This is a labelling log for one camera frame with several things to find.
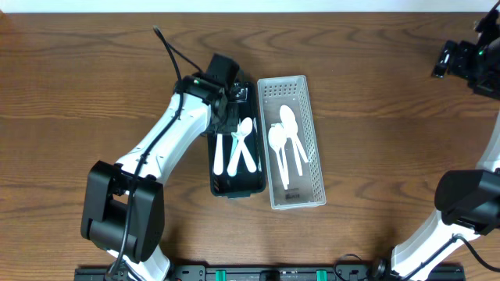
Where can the clear plastic basket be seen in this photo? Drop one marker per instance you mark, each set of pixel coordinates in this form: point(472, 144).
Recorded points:
point(306, 190)

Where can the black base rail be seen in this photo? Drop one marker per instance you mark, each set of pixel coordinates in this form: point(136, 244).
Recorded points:
point(343, 270)

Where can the black plastic basket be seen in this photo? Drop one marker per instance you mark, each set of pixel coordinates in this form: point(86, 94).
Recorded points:
point(244, 183)

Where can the white spoon pair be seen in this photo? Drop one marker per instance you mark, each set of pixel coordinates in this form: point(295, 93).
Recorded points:
point(288, 119)
point(282, 156)

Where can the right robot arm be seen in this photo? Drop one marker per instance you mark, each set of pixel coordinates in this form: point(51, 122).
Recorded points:
point(466, 202)

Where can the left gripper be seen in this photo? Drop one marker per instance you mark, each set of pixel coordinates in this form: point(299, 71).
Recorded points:
point(228, 118)

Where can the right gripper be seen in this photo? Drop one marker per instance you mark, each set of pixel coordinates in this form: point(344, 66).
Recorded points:
point(468, 52)

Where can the white fork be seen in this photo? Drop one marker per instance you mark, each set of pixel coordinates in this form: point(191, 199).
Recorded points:
point(233, 148)
point(218, 156)
point(249, 162)

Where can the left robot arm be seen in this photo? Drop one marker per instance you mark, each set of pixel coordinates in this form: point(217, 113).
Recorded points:
point(124, 202)

